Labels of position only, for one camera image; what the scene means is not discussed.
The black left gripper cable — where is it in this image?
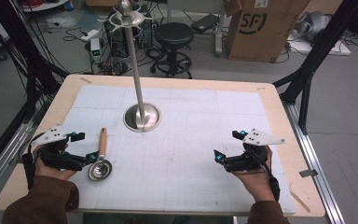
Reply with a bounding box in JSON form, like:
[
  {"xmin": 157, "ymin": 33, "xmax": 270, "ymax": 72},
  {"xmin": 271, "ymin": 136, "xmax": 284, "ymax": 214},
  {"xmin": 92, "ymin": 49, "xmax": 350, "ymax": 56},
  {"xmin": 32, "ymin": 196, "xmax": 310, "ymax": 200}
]
[{"xmin": 21, "ymin": 133, "xmax": 46, "ymax": 191}]

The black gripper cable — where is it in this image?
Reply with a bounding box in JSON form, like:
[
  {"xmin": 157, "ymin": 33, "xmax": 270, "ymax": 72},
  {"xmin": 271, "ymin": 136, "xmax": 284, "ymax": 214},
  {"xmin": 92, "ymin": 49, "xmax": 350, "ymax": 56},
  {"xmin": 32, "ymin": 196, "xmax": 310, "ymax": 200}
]
[
  {"xmin": 21, "ymin": 133, "xmax": 46, "ymax": 191},
  {"xmin": 249, "ymin": 145, "xmax": 282, "ymax": 203}
]

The black flat device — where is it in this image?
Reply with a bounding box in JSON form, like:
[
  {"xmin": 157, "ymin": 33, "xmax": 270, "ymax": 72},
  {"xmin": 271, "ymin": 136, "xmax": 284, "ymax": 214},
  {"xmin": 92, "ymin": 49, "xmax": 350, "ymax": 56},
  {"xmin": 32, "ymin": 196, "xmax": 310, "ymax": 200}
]
[{"xmin": 190, "ymin": 13, "xmax": 221, "ymax": 35}]

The white grid mat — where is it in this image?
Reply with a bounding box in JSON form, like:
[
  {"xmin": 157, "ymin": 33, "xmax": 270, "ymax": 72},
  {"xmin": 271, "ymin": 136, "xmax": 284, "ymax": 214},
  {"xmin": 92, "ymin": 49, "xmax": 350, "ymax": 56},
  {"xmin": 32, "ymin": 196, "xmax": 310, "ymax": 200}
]
[{"xmin": 59, "ymin": 84, "xmax": 297, "ymax": 216}]

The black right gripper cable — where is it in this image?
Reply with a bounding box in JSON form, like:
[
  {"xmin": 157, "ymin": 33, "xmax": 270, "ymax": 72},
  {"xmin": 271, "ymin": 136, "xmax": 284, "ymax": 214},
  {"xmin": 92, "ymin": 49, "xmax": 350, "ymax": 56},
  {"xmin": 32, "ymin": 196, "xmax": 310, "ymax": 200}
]
[{"xmin": 249, "ymin": 145, "xmax": 282, "ymax": 203}]

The white device with green light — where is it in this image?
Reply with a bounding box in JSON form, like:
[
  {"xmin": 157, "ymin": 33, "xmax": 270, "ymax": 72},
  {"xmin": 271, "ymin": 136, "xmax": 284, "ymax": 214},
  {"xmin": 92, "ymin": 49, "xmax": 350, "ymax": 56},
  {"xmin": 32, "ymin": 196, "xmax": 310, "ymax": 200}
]
[{"xmin": 89, "ymin": 37, "xmax": 103, "ymax": 63}]

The person's right hand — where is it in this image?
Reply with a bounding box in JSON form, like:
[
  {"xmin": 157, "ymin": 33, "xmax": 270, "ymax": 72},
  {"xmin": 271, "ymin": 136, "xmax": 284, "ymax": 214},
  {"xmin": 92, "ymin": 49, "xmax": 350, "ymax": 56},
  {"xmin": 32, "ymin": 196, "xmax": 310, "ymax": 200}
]
[{"xmin": 232, "ymin": 146, "xmax": 276, "ymax": 203}]

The white power strip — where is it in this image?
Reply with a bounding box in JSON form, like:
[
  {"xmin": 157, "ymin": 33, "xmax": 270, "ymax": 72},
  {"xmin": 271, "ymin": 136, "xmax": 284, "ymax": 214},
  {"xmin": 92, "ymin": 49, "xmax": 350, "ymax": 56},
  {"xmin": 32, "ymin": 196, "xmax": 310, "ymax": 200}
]
[{"xmin": 79, "ymin": 29, "xmax": 101, "ymax": 43}]

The white pole stand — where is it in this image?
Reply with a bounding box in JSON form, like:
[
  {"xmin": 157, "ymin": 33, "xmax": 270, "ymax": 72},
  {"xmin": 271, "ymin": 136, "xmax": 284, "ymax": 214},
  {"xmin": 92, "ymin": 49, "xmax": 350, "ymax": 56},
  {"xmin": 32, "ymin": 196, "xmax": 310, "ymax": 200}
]
[{"xmin": 213, "ymin": 0, "xmax": 227, "ymax": 59}]

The white flat board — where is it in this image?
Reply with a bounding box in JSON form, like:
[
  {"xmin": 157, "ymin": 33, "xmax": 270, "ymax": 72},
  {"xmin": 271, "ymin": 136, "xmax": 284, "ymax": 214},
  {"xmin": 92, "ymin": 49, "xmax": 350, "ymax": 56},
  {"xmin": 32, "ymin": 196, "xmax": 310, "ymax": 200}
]
[{"xmin": 286, "ymin": 32, "xmax": 352, "ymax": 57}]

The brown cardboard box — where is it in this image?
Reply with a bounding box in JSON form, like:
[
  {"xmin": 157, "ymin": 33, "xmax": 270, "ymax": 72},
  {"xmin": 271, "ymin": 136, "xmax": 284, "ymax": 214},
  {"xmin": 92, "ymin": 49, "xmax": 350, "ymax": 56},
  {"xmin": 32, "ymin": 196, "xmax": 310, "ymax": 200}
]
[{"xmin": 225, "ymin": 0, "xmax": 312, "ymax": 63}]

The metal hook rack stand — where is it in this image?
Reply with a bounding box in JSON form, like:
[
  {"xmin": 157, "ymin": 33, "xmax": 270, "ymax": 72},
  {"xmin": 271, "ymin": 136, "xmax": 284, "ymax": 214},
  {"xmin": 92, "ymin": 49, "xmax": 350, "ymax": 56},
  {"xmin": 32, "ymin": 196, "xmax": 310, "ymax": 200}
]
[{"xmin": 97, "ymin": 0, "xmax": 162, "ymax": 133}]

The metal strainer with wooden handle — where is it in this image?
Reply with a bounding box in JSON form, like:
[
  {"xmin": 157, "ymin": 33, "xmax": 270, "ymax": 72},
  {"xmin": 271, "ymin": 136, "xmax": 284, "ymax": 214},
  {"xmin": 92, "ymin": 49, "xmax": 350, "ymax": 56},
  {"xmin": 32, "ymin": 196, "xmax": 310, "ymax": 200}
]
[{"xmin": 88, "ymin": 127, "xmax": 113, "ymax": 182}]

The black round stool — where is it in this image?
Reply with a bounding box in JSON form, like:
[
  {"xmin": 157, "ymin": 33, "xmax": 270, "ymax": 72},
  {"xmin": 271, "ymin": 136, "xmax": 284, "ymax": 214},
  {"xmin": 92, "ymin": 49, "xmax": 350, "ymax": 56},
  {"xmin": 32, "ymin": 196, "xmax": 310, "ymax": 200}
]
[{"xmin": 148, "ymin": 21, "xmax": 196, "ymax": 79}]

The black metal frame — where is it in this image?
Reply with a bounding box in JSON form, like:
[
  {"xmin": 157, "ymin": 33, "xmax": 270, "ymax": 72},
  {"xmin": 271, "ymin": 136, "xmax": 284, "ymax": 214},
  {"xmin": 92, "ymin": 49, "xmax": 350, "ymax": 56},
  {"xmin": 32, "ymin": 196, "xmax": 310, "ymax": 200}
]
[
  {"xmin": 0, "ymin": 0, "xmax": 70, "ymax": 181},
  {"xmin": 272, "ymin": 0, "xmax": 358, "ymax": 136}
]

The aluminium rail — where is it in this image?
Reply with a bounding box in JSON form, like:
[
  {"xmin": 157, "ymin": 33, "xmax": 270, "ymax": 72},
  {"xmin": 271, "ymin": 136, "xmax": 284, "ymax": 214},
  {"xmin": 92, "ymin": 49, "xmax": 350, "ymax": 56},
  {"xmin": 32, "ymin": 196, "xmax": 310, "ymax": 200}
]
[
  {"xmin": 281, "ymin": 101, "xmax": 347, "ymax": 224},
  {"xmin": 0, "ymin": 102, "xmax": 49, "ymax": 204}
]

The silver grey machine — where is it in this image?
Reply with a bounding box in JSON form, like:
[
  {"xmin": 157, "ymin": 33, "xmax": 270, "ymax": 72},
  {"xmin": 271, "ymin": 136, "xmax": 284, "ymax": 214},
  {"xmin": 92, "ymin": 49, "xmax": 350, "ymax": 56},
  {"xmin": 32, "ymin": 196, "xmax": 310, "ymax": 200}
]
[{"xmin": 294, "ymin": 10, "xmax": 334, "ymax": 44}]

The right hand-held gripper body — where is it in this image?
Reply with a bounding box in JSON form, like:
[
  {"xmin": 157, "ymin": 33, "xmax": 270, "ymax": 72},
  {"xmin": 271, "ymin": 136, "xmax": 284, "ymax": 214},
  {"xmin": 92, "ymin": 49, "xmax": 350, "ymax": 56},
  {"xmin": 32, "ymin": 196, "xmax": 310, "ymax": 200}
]
[{"xmin": 223, "ymin": 128, "xmax": 286, "ymax": 174}]

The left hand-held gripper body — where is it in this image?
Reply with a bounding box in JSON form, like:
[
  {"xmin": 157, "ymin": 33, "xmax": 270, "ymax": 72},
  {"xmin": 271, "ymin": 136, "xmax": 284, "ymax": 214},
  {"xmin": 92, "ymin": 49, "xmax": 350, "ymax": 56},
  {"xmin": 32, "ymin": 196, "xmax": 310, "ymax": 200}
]
[{"xmin": 31, "ymin": 125, "xmax": 89, "ymax": 172}]

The person's left hand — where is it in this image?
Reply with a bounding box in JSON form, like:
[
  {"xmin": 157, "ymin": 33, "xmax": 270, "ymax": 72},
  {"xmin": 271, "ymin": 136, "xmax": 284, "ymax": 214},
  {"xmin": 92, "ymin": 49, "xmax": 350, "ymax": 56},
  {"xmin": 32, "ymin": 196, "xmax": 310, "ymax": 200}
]
[{"xmin": 32, "ymin": 144, "xmax": 77, "ymax": 182}]

